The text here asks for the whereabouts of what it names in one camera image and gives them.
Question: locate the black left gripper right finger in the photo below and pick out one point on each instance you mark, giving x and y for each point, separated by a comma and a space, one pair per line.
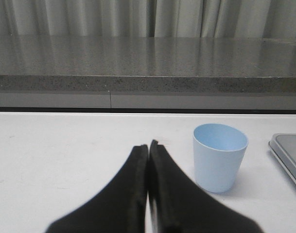
178, 205

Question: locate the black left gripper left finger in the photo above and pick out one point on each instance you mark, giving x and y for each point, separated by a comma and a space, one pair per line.
119, 207

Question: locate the light blue plastic cup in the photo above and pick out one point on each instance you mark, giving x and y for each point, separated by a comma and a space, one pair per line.
218, 151

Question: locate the silver electronic kitchen scale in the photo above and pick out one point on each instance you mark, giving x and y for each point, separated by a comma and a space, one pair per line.
283, 148

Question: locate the grey stone counter ledge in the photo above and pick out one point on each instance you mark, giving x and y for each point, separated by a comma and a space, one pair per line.
148, 74

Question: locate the white pleated curtain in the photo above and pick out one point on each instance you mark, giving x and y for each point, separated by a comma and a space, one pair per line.
150, 18

